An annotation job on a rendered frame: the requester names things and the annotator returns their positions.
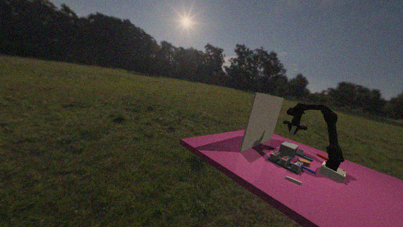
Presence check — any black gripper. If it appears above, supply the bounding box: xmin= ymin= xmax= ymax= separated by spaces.
xmin=283 ymin=117 xmax=307 ymax=135

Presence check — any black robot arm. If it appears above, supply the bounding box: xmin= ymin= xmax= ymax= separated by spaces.
xmin=287 ymin=103 xmax=345 ymax=171

